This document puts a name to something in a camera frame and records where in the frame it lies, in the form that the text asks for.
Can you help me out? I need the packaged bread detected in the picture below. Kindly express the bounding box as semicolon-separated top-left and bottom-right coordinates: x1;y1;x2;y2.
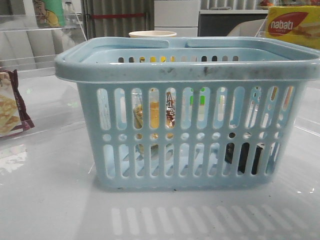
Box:
132;87;176;161

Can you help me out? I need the dark tissue pack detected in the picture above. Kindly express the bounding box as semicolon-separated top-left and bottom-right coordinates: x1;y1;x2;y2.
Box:
222;142;265;175

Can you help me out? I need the light blue plastic basket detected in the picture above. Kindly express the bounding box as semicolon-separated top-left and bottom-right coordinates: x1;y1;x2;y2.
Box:
55;37;320;189

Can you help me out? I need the cream paper cup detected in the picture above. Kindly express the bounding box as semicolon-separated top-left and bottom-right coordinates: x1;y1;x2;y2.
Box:
128;30;177;38

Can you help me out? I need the white drawer cabinet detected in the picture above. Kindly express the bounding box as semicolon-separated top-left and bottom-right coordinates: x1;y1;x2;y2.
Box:
154;0;201;37

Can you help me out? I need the clear acrylic stand right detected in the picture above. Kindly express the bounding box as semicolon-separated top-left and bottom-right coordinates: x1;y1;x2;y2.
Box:
254;18;267;38

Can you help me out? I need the maroon cracker snack bag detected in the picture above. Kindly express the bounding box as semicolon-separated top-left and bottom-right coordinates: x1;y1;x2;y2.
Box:
0;70;35;138

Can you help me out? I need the clear acrylic display shelf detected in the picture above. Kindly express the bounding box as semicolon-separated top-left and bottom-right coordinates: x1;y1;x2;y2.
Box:
0;13;86;73

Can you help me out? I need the green cartoon snack package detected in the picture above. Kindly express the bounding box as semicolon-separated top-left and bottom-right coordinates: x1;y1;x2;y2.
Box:
32;0;65;28

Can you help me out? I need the yellow nabati wafer box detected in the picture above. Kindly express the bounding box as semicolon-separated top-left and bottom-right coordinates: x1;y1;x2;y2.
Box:
264;5;320;50

